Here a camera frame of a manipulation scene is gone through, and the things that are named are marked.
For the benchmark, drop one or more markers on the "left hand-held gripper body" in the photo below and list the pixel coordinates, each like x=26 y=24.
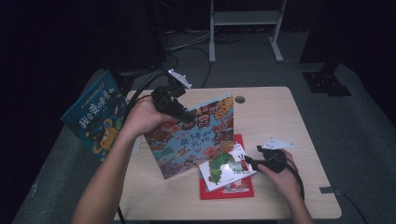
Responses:
x=165 y=99

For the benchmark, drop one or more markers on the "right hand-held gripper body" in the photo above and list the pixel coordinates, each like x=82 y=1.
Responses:
x=274 y=160

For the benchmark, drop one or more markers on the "white caterpillar picture book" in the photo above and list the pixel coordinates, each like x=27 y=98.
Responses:
x=227 y=172

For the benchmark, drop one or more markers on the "many-creatures picture book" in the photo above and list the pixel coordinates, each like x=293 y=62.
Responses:
x=190 y=146

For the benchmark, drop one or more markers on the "red picture book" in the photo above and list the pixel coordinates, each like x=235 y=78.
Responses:
x=239 y=191

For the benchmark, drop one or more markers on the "blue monster picture book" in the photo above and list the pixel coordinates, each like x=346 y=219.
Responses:
x=93 y=118

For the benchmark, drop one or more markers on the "person's right hand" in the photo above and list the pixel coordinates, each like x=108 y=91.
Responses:
x=286 y=180

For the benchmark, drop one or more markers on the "person's left hand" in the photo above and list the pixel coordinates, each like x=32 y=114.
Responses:
x=141 y=119

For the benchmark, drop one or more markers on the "black stand with base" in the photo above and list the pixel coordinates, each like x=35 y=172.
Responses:
x=325 y=82
x=137 y=67

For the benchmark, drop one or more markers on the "grey tape strip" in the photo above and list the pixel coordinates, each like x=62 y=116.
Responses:
x=331 y=189

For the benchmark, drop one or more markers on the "white metal stand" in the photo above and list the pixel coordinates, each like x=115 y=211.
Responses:
x=246 y=18

